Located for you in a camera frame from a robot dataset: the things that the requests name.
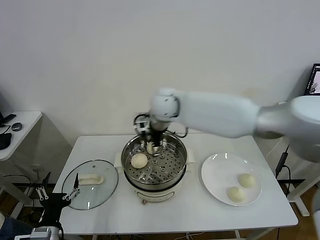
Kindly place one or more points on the black laptop pink screen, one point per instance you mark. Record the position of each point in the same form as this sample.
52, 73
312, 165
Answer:
1, 112

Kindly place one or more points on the white round plate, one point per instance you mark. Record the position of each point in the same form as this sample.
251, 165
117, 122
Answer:
225, 175

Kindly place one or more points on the black phone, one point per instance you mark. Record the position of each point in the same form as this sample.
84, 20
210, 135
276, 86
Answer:
10, 117

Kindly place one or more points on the cream electric cooker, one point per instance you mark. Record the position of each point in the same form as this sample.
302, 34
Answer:
160, 193

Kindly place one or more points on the white desk with legs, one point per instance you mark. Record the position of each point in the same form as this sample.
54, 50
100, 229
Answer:
297, 202

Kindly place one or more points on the stainless steel steamer basket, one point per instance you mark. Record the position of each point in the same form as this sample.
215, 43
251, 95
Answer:
170, 170

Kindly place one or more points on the white wall socket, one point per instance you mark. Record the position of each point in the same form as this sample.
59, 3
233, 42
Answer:
36, 168

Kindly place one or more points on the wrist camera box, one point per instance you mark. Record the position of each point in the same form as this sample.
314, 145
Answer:
141, 126
42, 233

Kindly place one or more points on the white steamed baozi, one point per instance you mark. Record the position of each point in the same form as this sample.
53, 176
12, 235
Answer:
139, 160
149, 148
236, 193
246, 180

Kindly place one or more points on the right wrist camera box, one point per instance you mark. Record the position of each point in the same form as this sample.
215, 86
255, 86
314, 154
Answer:
141, 126

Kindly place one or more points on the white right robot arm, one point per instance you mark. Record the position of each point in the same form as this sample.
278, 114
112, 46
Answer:
217, 115

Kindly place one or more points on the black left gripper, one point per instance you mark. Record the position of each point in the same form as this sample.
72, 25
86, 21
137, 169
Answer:
53, 207

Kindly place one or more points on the white side table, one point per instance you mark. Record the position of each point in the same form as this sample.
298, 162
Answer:
27, 130

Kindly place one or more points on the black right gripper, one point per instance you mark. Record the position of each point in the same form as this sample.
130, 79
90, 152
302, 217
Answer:
157, 136

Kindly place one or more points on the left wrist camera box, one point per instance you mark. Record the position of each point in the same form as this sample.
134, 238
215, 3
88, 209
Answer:
42, 233

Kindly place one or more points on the blue jeans leg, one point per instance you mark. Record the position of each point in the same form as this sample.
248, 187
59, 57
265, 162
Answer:
12, 227

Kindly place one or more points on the dark laptop open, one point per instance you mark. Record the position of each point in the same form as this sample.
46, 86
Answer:
313, 80

